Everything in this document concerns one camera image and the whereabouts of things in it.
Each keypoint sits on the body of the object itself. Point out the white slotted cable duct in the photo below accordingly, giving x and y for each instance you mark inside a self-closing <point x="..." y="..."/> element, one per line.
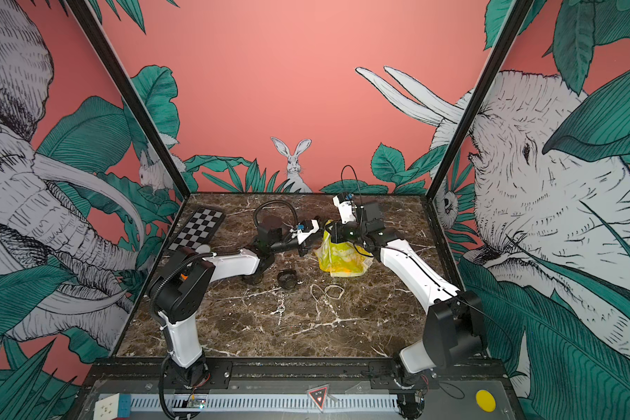
<point x="291" y="403"/>

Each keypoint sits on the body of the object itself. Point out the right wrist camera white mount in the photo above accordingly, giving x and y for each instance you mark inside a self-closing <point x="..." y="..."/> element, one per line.
<point x="345" y="204"/>

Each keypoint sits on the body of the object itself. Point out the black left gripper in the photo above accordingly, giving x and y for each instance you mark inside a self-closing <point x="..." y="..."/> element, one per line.
<point x="304" y="250"/>

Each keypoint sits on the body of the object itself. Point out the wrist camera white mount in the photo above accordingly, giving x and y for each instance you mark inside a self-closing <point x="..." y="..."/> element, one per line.
<point x="304" y="230"/>
<point x="345" y="204"/>

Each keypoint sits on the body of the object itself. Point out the black white checkerboard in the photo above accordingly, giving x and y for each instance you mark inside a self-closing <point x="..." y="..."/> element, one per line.
<point x="198" y="230"/>

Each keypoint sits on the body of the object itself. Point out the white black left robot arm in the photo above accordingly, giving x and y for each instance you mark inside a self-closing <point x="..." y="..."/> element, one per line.
<point x="178" y="293"/>

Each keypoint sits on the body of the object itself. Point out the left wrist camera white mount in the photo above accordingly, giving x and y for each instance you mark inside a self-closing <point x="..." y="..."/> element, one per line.
<point x="304" y="230"/>

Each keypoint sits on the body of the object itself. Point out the yellow green patterned towel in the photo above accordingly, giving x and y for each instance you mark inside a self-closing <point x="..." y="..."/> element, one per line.
<point x="340" y="253"/>

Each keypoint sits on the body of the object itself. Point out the green white cylinder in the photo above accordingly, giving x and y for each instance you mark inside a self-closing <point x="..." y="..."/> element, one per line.
<point x="203" y="249"/>

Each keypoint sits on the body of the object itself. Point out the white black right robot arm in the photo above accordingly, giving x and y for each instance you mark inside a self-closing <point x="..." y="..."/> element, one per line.
<point x="454" y="327"/>

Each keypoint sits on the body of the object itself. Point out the yellow round button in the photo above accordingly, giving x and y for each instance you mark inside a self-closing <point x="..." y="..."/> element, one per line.
<point x="486" y="401"/>

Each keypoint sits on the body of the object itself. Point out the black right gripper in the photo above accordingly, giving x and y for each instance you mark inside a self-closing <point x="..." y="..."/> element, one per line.
<point x="339" y="234"/>

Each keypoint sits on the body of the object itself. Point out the red triangle warning sticker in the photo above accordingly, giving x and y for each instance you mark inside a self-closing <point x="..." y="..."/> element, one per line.
<point x="318" y="395"/>

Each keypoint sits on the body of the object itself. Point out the black front mounting rail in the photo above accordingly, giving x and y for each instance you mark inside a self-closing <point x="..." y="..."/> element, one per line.
<point x="383" y="373"/>

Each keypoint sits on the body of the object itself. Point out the black right frame post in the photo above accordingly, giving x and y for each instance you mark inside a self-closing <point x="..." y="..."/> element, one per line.
<point x="507" y="35"/>

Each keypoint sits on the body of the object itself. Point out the black left frame post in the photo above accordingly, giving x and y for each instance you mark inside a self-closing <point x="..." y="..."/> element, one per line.
<point x="91" y="27"/>

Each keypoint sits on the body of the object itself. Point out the black frame post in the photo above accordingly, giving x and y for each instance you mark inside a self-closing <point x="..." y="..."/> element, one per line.
<point x="507" y="35"/>
<point x="91" y="27"/>

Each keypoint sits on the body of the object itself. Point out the white power socket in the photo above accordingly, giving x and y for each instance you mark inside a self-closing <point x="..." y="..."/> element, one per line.
<point x="114" y="407"/>

